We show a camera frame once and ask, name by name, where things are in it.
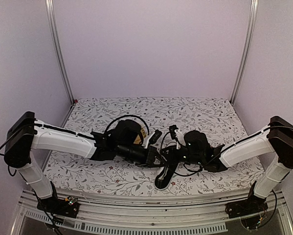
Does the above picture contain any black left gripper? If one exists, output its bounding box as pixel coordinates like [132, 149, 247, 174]
[117, 143, 168, 169]

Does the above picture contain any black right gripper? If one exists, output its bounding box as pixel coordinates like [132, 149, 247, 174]
[159, 145, 203, 166]

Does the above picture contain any black white canvas sneaker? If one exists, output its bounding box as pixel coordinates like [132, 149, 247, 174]
[154, 163, 179, 190]

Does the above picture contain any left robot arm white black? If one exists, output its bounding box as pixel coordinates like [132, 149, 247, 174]
[0, 111, 162, 212]

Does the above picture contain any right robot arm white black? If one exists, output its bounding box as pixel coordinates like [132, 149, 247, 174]
[160, 116, 293, 213]

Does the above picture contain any woven bamboo tray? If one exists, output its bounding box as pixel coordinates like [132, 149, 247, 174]
[134, 126, 149, 145]

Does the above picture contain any floral patterned table mat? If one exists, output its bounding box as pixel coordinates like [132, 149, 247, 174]
[44, 97, 264, 197]

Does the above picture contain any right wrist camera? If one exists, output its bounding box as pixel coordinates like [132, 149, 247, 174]
[169, 125, 185, 149]

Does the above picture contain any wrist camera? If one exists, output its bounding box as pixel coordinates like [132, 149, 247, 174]
[169, 125, 185, 149]
[142, 130, 162, 149]

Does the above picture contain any right black camera cable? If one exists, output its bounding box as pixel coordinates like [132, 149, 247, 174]
[159, 133, 205, 177]

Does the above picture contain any black camera cable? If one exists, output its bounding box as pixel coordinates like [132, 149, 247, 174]
[104, 115, 151, 138]
[159, 133, 205, 177]

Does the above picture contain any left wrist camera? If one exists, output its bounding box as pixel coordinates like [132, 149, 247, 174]
[142, 130, 162, 149]

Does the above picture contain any left black camera cable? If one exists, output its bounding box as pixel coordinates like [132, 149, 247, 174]
[104, 115, 151, 138]

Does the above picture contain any front aluminium rail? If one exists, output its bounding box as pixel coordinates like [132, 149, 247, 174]
[10, 189, 293, 235]

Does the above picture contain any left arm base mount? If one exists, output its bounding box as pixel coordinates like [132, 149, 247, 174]
[37, 197, 80, 218]

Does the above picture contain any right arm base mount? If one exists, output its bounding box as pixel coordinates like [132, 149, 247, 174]
[225, 196, 268, 218]

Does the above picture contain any left aluminium frame post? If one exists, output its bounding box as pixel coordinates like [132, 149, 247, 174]
[45, 0, 74, 105]

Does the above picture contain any aluminium frame post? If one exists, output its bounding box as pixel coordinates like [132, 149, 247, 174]
[45, 0, 74, 105]
[230, 0, 259, 106]

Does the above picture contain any right aluminium frame post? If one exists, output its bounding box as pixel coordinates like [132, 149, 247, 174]
[230, 0, 259, 106]

